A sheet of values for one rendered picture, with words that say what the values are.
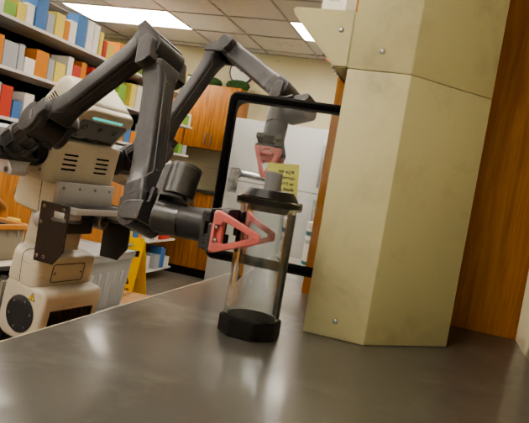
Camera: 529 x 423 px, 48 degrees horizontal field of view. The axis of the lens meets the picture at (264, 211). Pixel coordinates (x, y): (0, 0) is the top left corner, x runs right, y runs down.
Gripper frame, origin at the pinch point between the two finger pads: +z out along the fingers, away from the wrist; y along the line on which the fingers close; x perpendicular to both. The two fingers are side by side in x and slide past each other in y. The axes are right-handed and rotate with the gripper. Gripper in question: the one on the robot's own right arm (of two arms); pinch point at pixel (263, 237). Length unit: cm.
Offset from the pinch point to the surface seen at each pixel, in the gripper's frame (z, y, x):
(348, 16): 5.5, 10.1, -39.8
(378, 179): 15.5, 10.1, -12.7
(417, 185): 22.0, 14.2, -12.9
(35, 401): -7.7, -43.2, 16.2
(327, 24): 2.1, 10.1, -38.0
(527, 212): 44, 47, -12
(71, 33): -241, 264, -87
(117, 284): -143, 209, 65
